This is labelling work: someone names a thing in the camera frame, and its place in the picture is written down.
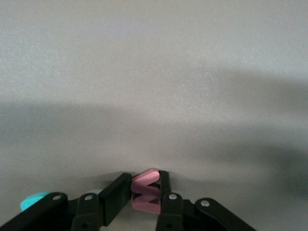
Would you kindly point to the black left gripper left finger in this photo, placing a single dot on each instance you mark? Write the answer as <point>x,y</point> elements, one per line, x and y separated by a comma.
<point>115,199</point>

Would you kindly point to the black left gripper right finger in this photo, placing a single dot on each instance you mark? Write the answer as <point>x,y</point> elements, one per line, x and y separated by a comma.
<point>172,211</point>

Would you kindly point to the teal foam uppercase R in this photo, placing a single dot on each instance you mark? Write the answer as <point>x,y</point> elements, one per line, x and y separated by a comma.
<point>31,202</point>

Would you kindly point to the red foam lowercase w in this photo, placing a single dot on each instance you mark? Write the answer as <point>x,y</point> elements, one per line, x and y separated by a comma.
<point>144,183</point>

